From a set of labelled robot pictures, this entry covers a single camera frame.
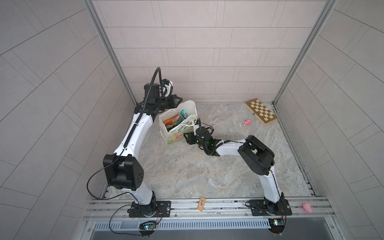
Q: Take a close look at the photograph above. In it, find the teal Fox's mint candy bag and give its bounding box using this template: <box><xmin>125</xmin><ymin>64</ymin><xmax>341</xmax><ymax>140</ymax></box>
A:
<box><xmin>181</xmin><ymin>110</ymin><xmax>188</xmax><ymax>120</ymax></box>

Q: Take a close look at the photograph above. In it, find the illustrated white paper bag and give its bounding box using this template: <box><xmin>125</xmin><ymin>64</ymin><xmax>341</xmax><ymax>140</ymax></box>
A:
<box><xmin>159</xmin><ymin>100</ymin><xmax>198</xmax><ymax>144</ymax></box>

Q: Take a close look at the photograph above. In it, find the orange Fox's fruits candy bag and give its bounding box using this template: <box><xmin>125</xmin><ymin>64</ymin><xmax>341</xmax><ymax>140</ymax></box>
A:
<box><xmin>163</xmin><ymin>114</ymin><xmax>184</xmax><ymax>131</ymax></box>

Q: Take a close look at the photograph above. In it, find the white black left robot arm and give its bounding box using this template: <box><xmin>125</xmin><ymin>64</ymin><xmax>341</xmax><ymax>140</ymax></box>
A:
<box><xmin>103</xmin><ymin>68</ymin><xmax>182</xmax><ymax>217</ymax></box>

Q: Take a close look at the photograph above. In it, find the pink pig toy on table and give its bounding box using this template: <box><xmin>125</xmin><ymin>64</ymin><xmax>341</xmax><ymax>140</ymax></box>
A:
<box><xmin>243</xmin><ymin>119</ymin><xmax>252</xmax><ymax>126</ymax></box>

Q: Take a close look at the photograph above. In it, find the small wooden mousetrap block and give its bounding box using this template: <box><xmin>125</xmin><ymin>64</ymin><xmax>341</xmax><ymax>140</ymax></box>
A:
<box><xmin>197</xmin><ymin>197</ymin><xmax>207</xmax><ymax>212</ymax></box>

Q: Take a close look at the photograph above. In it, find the wooden folding chessboard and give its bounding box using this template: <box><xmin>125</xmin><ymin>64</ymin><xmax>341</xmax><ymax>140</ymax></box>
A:
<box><xmin>245</xmin><ymin>99</ymin><xmax>278</xmax><ymax>126</ymax></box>

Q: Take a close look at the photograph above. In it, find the metal corner strip left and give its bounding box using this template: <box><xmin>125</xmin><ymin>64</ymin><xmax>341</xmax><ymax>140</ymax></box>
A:
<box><xmin>83</xmin><ymin>0</ymin><xmax>138</xmax><ymax>105</ymax></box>

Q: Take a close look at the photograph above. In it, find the metal corner strip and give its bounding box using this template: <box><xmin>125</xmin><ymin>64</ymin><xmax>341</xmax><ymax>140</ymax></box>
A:
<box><xmin>83</xmin><ymin>0</ymin><xmax>138</xmax><ymax>105</ymax></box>
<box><xmin>272</xmin><ymin>0</ymin><xmax>338</xmax><ymax>105</ymax></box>

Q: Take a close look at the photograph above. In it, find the metal corner strip right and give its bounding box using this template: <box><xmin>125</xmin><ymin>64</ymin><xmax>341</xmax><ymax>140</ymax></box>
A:
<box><xmin>272</xmin><ymin>0</ymin><xmax>338</xmax><ymax>105</ymax></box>

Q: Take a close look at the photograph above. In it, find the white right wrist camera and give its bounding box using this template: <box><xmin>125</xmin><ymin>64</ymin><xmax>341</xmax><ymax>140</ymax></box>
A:
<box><xmin>194</xmin><ymin>120</ymin><xmax>201</xmax><ymax>136</ymax></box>

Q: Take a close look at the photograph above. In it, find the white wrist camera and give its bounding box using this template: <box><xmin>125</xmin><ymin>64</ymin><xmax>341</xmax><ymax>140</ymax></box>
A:
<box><xmin>160</xmin><ymin>79</ymin><xmax>173</xmax><ymax>99</ymax></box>
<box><xmin>194</xmin><ymin>120</ymin><xmax>201</xmax><ymax>136</ymax></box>

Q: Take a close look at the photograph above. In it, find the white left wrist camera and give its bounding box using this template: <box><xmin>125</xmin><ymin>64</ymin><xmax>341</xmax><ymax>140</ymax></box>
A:
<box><xmin>160</xmin><ymin>79</ymin><xmax>173</xmax><ymax>99</ymax></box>

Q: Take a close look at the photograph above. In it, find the pink pig toy on rail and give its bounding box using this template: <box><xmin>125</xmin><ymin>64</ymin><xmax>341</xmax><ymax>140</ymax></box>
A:
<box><xmin>302</xmin><ymin>203</ymin><xmax>313</xmax><ymax>213</ymax></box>

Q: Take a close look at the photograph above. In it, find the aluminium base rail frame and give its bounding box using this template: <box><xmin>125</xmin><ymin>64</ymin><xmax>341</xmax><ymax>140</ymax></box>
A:
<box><xmin>79</xmin><ymin>196</ymin><xmax>346</xmax><ymax>240</ymax></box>

